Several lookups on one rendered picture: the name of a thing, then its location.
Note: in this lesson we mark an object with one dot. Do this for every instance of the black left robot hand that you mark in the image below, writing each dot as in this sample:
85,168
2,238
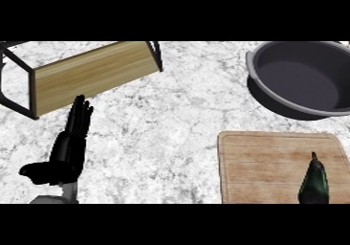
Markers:
70,150

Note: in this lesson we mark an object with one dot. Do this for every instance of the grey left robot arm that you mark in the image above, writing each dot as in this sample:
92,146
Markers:
60,195

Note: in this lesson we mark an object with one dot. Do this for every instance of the wooden cutting board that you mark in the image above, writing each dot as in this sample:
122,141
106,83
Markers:
268,167

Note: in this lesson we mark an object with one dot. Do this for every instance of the dark grey pot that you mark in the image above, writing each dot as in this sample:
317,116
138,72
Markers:
301,79

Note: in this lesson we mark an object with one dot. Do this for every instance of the wooden shelf with black frame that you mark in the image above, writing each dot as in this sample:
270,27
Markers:
91,75

